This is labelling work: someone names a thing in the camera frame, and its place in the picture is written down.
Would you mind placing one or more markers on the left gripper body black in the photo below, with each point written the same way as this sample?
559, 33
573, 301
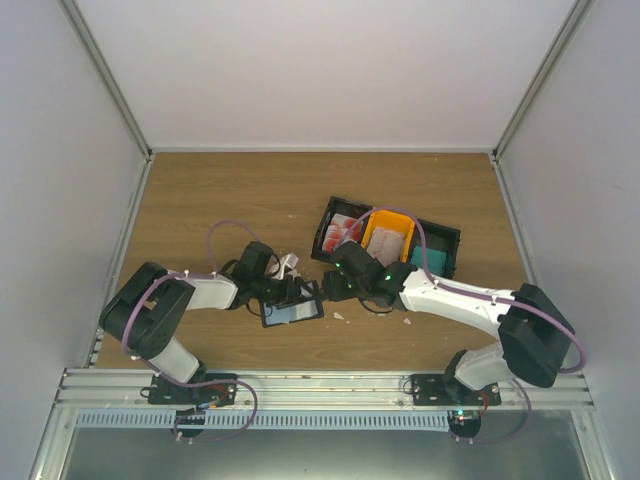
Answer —
274, 295

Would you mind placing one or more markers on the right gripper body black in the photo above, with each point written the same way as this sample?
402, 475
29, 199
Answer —
358, 289

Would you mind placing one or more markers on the black card holder wallet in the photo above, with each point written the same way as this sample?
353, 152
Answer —
272, 316

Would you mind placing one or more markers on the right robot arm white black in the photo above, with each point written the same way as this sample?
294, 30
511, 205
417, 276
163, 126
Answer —
532, 338

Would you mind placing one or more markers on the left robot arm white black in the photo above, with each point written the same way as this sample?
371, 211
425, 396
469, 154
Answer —
145, 313

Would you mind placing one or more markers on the stack of red white cards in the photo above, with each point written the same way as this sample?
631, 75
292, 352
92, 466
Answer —
340, 227

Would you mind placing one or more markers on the black bin with cards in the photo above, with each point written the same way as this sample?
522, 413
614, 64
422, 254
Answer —
336, 205

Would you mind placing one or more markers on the yellow bin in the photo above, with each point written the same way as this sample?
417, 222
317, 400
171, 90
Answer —
389, 219

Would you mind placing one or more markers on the teal object in bin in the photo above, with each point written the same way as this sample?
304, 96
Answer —
436, 260

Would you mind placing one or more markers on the black bin with teal item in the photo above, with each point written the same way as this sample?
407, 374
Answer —
443, 238

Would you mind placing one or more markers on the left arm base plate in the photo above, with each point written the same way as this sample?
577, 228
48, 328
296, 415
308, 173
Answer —
163, 392

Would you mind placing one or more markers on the slotted cable duct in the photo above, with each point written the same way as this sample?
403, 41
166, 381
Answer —
267, 420

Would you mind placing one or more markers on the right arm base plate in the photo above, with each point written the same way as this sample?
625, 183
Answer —
430, 389

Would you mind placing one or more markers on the aluminium rail front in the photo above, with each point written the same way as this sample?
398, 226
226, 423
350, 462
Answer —
316, 390

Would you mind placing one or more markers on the left frame post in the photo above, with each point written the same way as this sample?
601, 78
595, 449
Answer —
90, 45

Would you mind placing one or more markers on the frame post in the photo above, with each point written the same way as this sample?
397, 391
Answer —
90, 45
560, 42

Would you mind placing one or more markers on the right frame post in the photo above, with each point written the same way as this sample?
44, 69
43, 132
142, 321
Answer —
560, 42

